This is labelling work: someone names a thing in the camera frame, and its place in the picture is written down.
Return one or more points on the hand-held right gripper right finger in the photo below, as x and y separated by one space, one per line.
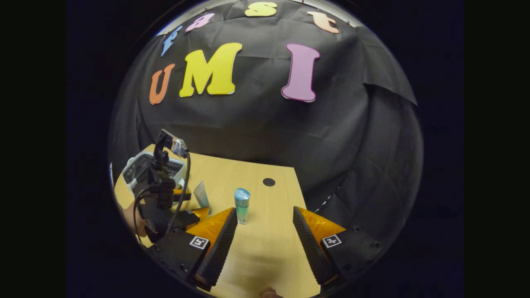
311 248

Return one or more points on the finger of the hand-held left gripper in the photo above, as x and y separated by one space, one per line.
182 195
188 218

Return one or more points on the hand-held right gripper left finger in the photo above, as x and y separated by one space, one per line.
219 248

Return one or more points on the small clear blue tube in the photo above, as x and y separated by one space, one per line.
202 196

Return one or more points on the teal bottle with blue cap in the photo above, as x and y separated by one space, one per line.
242 207

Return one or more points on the black round table grommet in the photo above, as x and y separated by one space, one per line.
269 182

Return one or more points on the black backdrop cloth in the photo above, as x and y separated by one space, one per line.
256 124

